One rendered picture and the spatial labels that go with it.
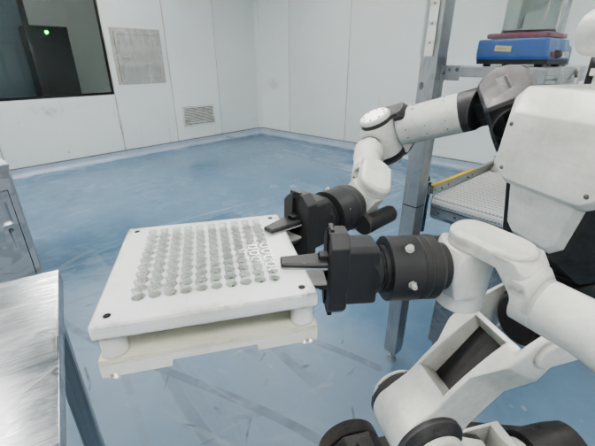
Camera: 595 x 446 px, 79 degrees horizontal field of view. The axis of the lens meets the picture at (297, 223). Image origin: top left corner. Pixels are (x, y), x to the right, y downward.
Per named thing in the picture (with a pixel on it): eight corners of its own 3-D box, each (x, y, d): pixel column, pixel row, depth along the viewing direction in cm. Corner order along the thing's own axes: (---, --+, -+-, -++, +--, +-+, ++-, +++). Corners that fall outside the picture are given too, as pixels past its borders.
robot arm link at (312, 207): (317, 199, 55) (362, 183, 63) (274, 185, 61) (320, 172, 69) (314, 270, 60) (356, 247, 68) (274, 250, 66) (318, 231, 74)
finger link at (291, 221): (260, 230, 57) (289, 219, 61) (274, 236, 55) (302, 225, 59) (260, 220, 56) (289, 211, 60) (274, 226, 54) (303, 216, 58)
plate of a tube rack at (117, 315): (130, 239, 59) (127, 227, 58) (277, 224, 64) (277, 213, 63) (89, 343, 37) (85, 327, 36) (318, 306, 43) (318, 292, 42)
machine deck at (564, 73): (556, 83, 96) (560, 67, 94) (427, 79, 122) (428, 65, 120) (610, 77, 133) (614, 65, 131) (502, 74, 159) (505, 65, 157)
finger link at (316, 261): (280, 259, 49) (325, 257, 49) (281, 272, 46) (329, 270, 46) (280, 249, 48) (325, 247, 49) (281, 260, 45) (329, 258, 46)
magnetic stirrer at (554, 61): (551, 67, 98) (560, 29, 94) (473, 66, 113) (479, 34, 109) (572, 66, 110) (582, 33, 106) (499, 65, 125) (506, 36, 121)
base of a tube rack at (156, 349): (135, 265, 61) (133, 253, 60) (278, 249, 66) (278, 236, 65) (101, 379, 39) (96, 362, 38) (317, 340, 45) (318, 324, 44)
